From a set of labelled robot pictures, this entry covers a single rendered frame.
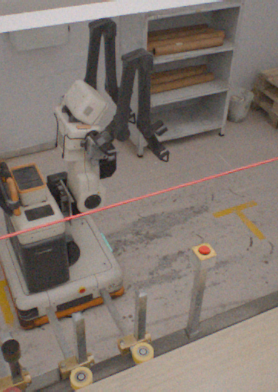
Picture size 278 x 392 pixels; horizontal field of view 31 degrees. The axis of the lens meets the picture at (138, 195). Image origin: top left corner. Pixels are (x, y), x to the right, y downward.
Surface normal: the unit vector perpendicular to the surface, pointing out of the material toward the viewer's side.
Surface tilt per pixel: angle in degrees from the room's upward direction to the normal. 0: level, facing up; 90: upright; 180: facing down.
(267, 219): 0
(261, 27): 90
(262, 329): 0
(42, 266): 90
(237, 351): 0
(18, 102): 90
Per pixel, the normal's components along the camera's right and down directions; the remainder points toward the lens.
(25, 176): 0.03, -0.77
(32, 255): 0.42, 0.58
